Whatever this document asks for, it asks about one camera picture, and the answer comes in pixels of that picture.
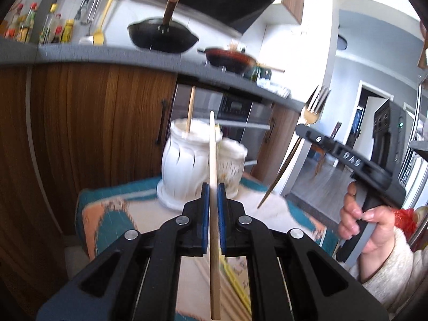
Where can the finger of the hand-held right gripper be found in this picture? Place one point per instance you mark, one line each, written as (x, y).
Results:
(314, 137)

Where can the narrow wooden base cabinet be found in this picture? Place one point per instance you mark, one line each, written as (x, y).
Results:
(284, 133)

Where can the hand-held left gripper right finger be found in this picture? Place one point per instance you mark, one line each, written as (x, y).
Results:
(221, 220)

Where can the steel refrigerator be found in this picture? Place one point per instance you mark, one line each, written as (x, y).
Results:
(418, 133)

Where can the white ceramic utensil holder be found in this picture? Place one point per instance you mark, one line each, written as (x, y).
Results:
(180, 160)

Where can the gold metal fork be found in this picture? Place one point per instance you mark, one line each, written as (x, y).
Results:
(311, 115)

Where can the built-in steel oven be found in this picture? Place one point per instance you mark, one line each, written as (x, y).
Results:
(234, 107)

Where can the grey kitchen countertop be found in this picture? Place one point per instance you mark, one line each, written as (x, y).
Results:
(83, 55)

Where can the metal hanging utensil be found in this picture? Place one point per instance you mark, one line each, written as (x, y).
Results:
(95, 6)
(84, 6)

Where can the yellow cap clear bottle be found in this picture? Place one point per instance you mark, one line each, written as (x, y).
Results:
(48, 26)

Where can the green pot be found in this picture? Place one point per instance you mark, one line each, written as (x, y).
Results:
(259, 73)

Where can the horse printed cloth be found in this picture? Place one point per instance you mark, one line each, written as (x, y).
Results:
(140, 214)

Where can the person's right hand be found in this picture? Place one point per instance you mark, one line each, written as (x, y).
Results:
(381, 224)

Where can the person's right forearm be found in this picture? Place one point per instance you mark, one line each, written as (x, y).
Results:
(394, 267)

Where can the yellow squeeze bottle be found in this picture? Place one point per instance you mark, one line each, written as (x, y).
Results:
(68, 31)

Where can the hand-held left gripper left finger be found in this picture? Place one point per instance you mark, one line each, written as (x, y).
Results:
(204, 220)

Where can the wooden chopstick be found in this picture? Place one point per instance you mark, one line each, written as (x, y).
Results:
(191, 107)
(211, 157)

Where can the wooden chair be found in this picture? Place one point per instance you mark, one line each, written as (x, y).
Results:
(329, 140)

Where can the red crinkled object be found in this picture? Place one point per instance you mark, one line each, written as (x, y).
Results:
(405, 216)

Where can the red cap sauce bottle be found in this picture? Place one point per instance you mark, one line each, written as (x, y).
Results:
(30, 23)
(15, 26)

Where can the yellow plastic spoon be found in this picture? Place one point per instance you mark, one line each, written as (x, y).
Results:
(235, 282)

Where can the red frying pan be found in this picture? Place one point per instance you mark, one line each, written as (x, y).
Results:
(230, 58)

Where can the striped dish towel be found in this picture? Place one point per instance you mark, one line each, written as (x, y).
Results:
(277, 88)

